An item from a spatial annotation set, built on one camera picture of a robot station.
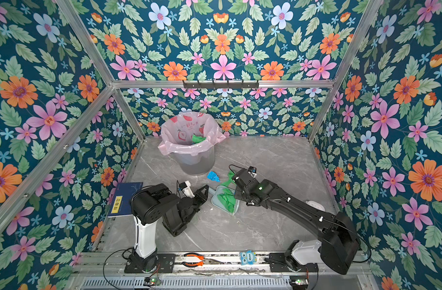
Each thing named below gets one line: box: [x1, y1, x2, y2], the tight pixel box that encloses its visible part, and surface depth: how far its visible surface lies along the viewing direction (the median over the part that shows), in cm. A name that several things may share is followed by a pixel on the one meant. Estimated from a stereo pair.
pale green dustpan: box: [208, 184, 240, 216], surface depth 93 cm
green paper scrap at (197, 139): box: [192, 134, 207, 144], surface depth 97 cm
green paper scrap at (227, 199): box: [217, 184, 237, 214], surface depth 92 cm
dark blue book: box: [107, 181, 144, 217], surface depth 95 cm
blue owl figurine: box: [239, 250, 257, 266], surface depth 76 cm
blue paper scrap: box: [206, 170, 221, 183], surface depth 100 cm
